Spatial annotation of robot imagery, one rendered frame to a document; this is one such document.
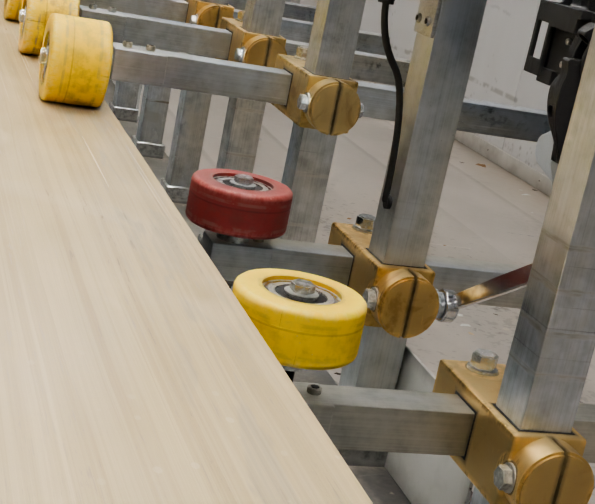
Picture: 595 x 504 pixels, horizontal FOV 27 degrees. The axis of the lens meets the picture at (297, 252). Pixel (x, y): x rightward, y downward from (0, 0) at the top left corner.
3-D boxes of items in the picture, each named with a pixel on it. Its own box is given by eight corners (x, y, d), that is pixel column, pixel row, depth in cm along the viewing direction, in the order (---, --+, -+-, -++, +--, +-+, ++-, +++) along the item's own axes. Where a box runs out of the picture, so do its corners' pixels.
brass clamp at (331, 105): (318, 109, 129) (328, 61, 128) (360, 140, 117) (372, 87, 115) (261, 101, 127) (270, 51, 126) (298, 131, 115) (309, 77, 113)
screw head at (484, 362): (489, 364, 84) (493, 347, 84) (502, 376, 82) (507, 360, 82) (461, 361, 84) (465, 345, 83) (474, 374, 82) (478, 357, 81)
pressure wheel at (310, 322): (240, 418, 82) (273, 251, 79) (350, 460, 79) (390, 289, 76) (177, 456, 75) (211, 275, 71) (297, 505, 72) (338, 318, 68)
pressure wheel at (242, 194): (253, 301, 105) (279, 169, 102) (278, 337, 98) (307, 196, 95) (160, 292, 102) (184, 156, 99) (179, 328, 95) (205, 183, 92)
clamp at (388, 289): (373, 282, 109) (386, 227, 107) (432, 341, 97) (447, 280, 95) (313, 276, 107) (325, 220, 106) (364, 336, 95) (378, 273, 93)
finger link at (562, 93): (588, 164, 88) (621, 42, 86) (601, 170, 86) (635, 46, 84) (530, 155, 87) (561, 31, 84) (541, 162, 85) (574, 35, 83)
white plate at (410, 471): (344, 403, 113) (367, 299, 110) (457, 558, 89) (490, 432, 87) (338, 402, 113) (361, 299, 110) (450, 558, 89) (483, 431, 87)
